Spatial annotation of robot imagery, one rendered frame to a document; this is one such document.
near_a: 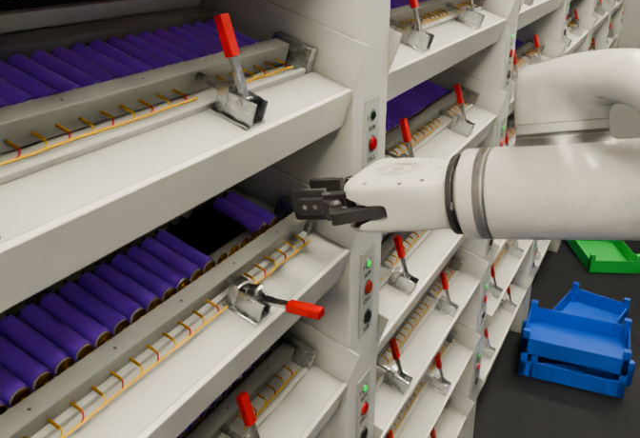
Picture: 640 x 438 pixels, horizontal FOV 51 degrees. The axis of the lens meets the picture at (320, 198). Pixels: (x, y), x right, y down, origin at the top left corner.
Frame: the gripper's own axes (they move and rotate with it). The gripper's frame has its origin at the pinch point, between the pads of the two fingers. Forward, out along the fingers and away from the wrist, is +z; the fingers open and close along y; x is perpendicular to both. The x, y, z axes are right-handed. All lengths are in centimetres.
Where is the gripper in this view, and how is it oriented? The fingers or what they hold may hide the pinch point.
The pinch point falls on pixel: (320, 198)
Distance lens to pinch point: 69.8
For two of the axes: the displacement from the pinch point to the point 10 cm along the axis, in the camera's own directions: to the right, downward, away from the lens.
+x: 1.8, 9.4, 2.7
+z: -8.6, 0.2, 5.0
